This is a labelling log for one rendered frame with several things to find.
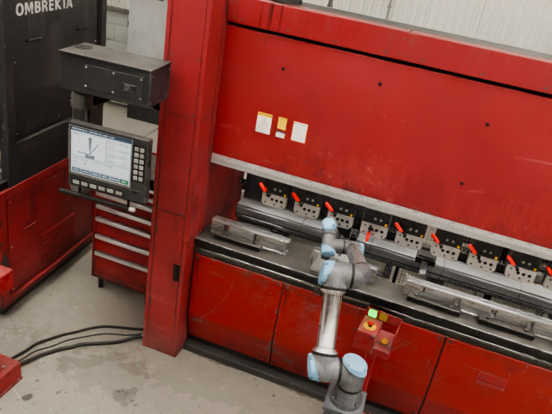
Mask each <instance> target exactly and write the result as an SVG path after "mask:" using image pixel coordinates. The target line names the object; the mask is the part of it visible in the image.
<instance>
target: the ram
mask: <svg viewBox="0 0 552 414"><path fill-rule="evenodd" d="M258 112H262V113H268V114H270V115H273V116H272V122H271V127H270V133H269V135H268V134H265V133H262V132H258V131H256V130H255V128H256V123H257V117H258ZM278 117H283V118H286V119H287V125H286V131H285V130H281V129H278V128H277V126H278ZM294 121H296V122H301V123H305V124H308V129H307V133H306V142H305V144H302V143H300V142H296V141H293V140H291V135H292V127H293V122H294ZM276 131H281V132H284V133H285V135H284V138H280V137H277V136H276ZM212 153H215V154H220V155H222V156H226V157H229V158H232V159H237V160H240V161H243V162H246V163H251V164H254V165H257V166H261V167H263V168H268V169H272V170H274V171H278V172H281V173H286V174H289V175H292V176H295V177H300V178H303V179H306V180H309V181H313V182H318V183H320V184H324V185H326V186H331V187H335V188H338V189H341V190H344V191H349V192H352V193H355V194H358V195H361V196H366V197H370V198H372V199H376V200H381V201H383V202H387V203H390V204H393V205H398V206H401V207H404V208H407V209H412V210H415V211H418V212H422V213H424V214H429V215H433V216H435V217H439V218H442V219H447V220H450V221H453V222H456V223H461V224H464V225H467V226H470V227H474V228H479V229H481V230H485V231H487V232H492V233H496V234H499V235H502V236H505V237H510V238H513V239H516V240H519V241H522V242H527V243H531V244H533V245H537V246H542V247H544V248H548V249H551V250H552V95H547V94H542V93H537V92H534V91H530V90H524V89H519V88H516V87H512V86H508V85H501V84H498V83H494V82H490V81H487V80H480V79H476V78H472V77H469V76H462V75H459V74H454V73H451V72H447V71H441V70H436V69H433V68H429V67H423V66H418V65H415V64H411V63H407V62H401V61H397V60H393V59H389V58H386V57H379V56H375V55H371V54H368V53H361V52H357V51H353V50H350V49H346V48H340V47H336V46H332V45H328V44H322V43H318V42H314V41H310V40H306V39H300V38H296V37H292V36H289V35H285V34H278V33H274V32H271V31H267V30H260V29H256V28H253V27H249V26H245V25H238V24H235V23H232V24H228V25H227V30H226V38H225V45H224V52H223V65H222V72H221V79H220V86H219V93H218V107H217V114H216V121H215V128H214V142H213V149H212ZM211 163H216V164H220V165H223V166H226V167H229V168H234V169H237V170H240V171H243V172H246V173H251V174H254V175H257V176H260V177H265V178H268V179H271V180H274V181H277V182H282V183H285V184H288V185H291V186H296V187H299V188H302V189H305V190H308V191H313V192H316V193H319V194H322V195H325V196H330V197H333V198H336V199H340V200H344V201H347V202H350V203H353V204H356V205H361V206H365V207H367V208H370V209H375V210H378V211H381V212H385V213H387V214H392V215H395V216H398V217H401V218H405V219H410V220H412V221H416V222H418V223H423V224H426V225H430V226H432V227H436V228H441V229H443V230H446V231H450V232H455V233H457V234H461V235H463V236H467V237H471V238H475V239H477V240H481V241H483V242H489V243H492V244H495V245H497V246H502V247H506V248H508V249H512V250H515V251H520V252H522V253H526V254H528V255H533V256H537V257H540V258H543V259H546V260H551V261H552V255H547V254H544V253H541V252H538V251H533V250H530V249H527V248H524V247H521V246H516V245H513V244H510V243H507V242H504V241H499V240H495V239H493V238H489V237H484V236H482V235H478V234H475V233H473V232H468V231H464V230H462V229H458V228H453V227H450V226H447V225H444V224H441V223H436V222H433V221H430V220H427V219H424V218H419V217H416V216H413V215H410V214H405V213H402V212H398V211H396V210H392V209H387V208H385V207H382V206H378V205H373V204H371V203H367V202H365V201H361V200H356V199H353V198H350V197H347V196H344V195H339V194H336V193H333V192H330V191H325V190H322V189H319V188H316V187H313V186H307V185H305V184H301V183H299V182H294V181H290V180H288V179H285V178H281V177H276V176H274V175H270V174H268V173H264V172H259V171H256V170H253V169H250V168H245V167H242V166H239V165H236V164H233V163H228V162H225V161H222V160H219V159H214V158H211Z"/></svg>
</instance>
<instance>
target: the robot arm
mask: <svg viewBox="0 0 552 414"><path fill-rule="evenodd" d="M321 227H322V241H321V254H322V255H321V259H323V260H325V262H324V263H323V264H322V267H321V270H320V275H319V279H318V284H319V285H321V287H320V289H321V290H322V292H323V300H322V306H321V312H320V323H319V330H318V336H317V342H316V346H315V347H314V348H313V349H312V353H309V354H308V357H307V372H308V377H309V379H310V380H315V381H318V382H326V383H332V384H335V385H334V386H333V387H332V389H331V391H330V394H329V399H330V401H331V403H332V404H333V405H334V406H335V407H336V408H338V409H340V410H342V411H345V412H354V411H356V410H358V409H359V408H360V407H361V404H362V392H361V390H362V386H363V384H364V380H365V377H366V374H367V373H366V372H367V364H366V362H365V360H364V359H362V358H361V357H360V356H358V355H357V354H353V353H348V354H346V355H344V356H343V357H338V353H337V351H336V350H335V345H336V338H337V332H338V321H339V314H340V308H341V301H342V296H343V294H344V293H346V291H347V288H349V289H359V288H363V287H364V286H365V285H367V284H368V283H369V282H370V280H371V278H372V269H371V267H370V266H369V265H368V264H367V263H366V260H365V258H364V255H363V254H364V250H365V246H364V243H362V242H358V241H348V240H343V235H342V234H340V232H339V229H337V224H336V222H335V220H334V219H333V218H325V219H324V220H323V221H322V225H321ZM340 236H341V237H340ZM335 253H337V255H338V256H341V255H342V254H344V255H347V257H348V259H349V262H350V263H346V262H340V261H336V260H329V259H330V257H332V256H335Z"/></svg>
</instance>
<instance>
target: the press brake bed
mask: <svg viewBox="0 0 552 414"><path fill-rule="evenodd" d="M320 287H321V285H319V284H316V283H312V282H309V281H306V280H304V279H301V278H297V277H293V276H291V275H288V274H284V273H281V272H278V271H276V270H273V269H269V268H266V267H264V266H261V265H258V264H254V263H251V262H249V261H246V260H241V259H238V258H236V257H233V256H230V255H226V254H224V253H221V252H218V251H214V250H211V249H209V248H206V247H203V246H199V245H196V244H195V251H194V260H193V267H192V275H191V288H190V296H189V303H188V311H187V316H188V333H189V334H188V339H187V340H186V341H185V342H184V345H183V349H185V350H187V351H189V352H194V353H196V354H199V355H201V356H203V357H207V358H209V359H212V360H214V361H217V362H220V363H223V364H225V365H228V366H231V367H233V368H236V369H238V370H241V371H244V372H246V373H248V374H251V375H254V376H257V377H260V378H261V379H264V380H268V381H270V382H273V383H276V384H279V385H282V386H284V387H287V388H290V389H292V390H295V391H297V392H299V393H303V394H305V395H308V396H310V397H313V398H317V399H319V400H322V401H324V400H325V397H326V393H327V391H328V388H329V383H326V382H318V381H315V380H311V379H309V377H308V372H307V357H308V354H309V353H312V349H313V348H314V347H315V346H316V342H317V336H318V330H319V323H320V312H321V306H322V300H323V297H322V296H320V291H321V289H320ZM368 306H369V307H371V308H374V309H376V310H378V311H383V312H384V313H387V314H390V315H393V316H395V317H398V318H400V319H402V322H401V325H400V327H399V330H398V335H397V337H396V341H395V344H394V346H393V349H392V351H391V353H390V355H389V359H388V360H385V359H383V358H380V357H378V356H376V358H375V363H374V365H373V369H372V371H371V374H370V379H369V383H368V385H367V388H366V393H367V395H366V402H365V406H364V410H365V411H368V412H370V413H371V414H552V361H550V360H546V359H544V358H541V357H538V356H534V355H532V354H529V353H526V352H522V351H519V350H517V349H514V348H511V347H507V346H504V345H502V344H499V343H494V342H491V341H489V340H486V339H483V338H479V337H477V336H474V335H471V334H469V333H464V332H462V331H459V330H456V329H452V328H449V327H446V326H443V325H441V324H436V323H434V322H431V321H429V320H424V319H422V318H419V317H416V316H414V315H409V314H407V313H404V312H401V311H399V310H394V309H391V308H388V307H386V306H382V305H379V304H376V303H374V302H371V301H367V300H364V299H361V298H359V297H354V296H352V295H349V294H346V293H344V294H343V296H342V301H341V308H340V314H339V321H338V332H337V338H336V345H335V350H336V351H337V353H338V357H343V356H344V355H346V354H348V353H353V354H357V355H358V356H360V357H361V358H362V359H365V356H366V352H365V351H362V350H361V349H358V348H356V347H353V343H354V340H355V337H356V334H357V330H358V328H359V326H360V324H361V322H362V321H363V319H364V317H365V315H366V310H367V307H368ZM480 371H481V372H484V373H486V374H489V375H493V376H495V377H498V378H500V379H503V380H507V381H508V382H507V383H506V385H505V388H504V391H503V392H501V391H498V390H496V389H492V388H489V387H486V386H484V385H482V384H478V383H477V382H476V380H477V378H478V375H479V374H480Z"/></svg>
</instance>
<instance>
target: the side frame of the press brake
mask: <svg viewBox="0 0 552 414"><path fill-rule="evenodd" d="M227 14H228V0H168V8H167V20H166V30H165V42H164V53H163V60H165V61H170V62H172V64H171V69H170V80H169V90H168V98H167V99H165V100H164V101H162V102H160V109H159V130H158V141H157V153H156V164H155V175H154V197H153V208H152V219H151V230H150V242H149V263H148V274H147V286H146V297H145V318H144V330H143V341H142V345H143V346H145V347H149V348H152V349H154V350H156V351H159V352H162V353H164V354H167V355H169V356H171V357H176V356H177V354H178V353H179V352H180V351H181V350H182V349H183V345H184V342H185V341H186V340H187V339H188V334H189V333H188V316H187V311H188V303H189V296H190V288H191V275H192V267H193V260H194V251H195V244H194V243H195V237H196V236H197V235H198V234H199V233H201V232H202V231H203V230H204V229H205V228H206V227H207V226H208V225H209V224H212V218H214V216H216V215H218V216H220V217H224V218H226V219H231V220H233V221H237V217H235V215H236V209H237V203H238V202H239V201H240V200H241V195H242V184H241V183H239V178H244V172H243V171H240V170H237V169H234V168H229V167H226V166H223V165H220V164H216V163H211V155H212V149H213V142H214V128H215V121H216V114H217V107H218V100H219V86H220V79H221V72H222V65H223V52H224V45H225V38H226V30H227V25H228V24H232V23H233V22H231V21H227Z"/></svg>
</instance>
